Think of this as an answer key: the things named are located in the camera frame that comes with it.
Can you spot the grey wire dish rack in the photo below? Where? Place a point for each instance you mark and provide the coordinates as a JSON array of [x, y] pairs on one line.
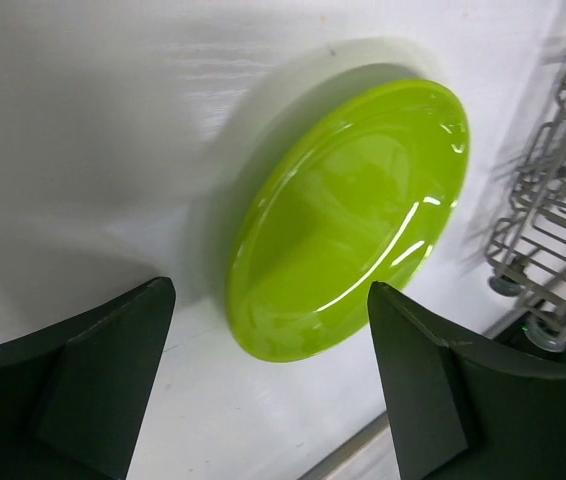
[[526, 249]]

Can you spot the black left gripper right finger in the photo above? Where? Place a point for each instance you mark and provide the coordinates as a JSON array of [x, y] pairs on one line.
[[462, 406]]

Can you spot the lime green plate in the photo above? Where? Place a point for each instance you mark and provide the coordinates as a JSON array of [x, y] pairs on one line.
[[363, 196]]

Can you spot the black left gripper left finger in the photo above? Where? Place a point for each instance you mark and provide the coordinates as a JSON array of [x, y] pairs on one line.
[[73, 395]]

